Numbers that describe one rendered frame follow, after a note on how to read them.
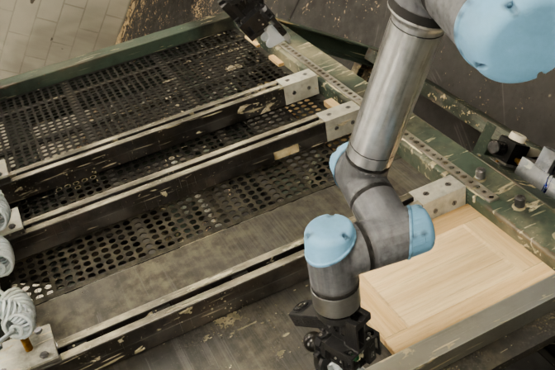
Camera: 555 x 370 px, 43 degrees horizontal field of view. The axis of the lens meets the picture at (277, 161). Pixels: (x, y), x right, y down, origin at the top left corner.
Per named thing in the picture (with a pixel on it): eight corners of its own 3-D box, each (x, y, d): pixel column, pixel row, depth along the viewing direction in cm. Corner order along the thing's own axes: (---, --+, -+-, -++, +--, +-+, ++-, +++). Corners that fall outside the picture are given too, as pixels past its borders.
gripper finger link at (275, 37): (275, 54, 174) (253, 31, 168) (293, 39, 173) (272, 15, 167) (280, 60, 172) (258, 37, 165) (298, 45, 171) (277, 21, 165)
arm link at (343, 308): (300, 286, 107) (334, 258, 111) (303, 308, 109) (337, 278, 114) (337, 309, 102) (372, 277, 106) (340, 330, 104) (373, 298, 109)
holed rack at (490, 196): (500, 198, 167) (500, 196, 167) (490, 203, 166) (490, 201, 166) (235, 7, 296) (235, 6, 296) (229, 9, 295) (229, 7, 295)
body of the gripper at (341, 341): (353, 386, 110) (346, 333, 103) (312, 359, 116) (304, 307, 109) (382, 355, 114) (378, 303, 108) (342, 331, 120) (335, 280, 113)
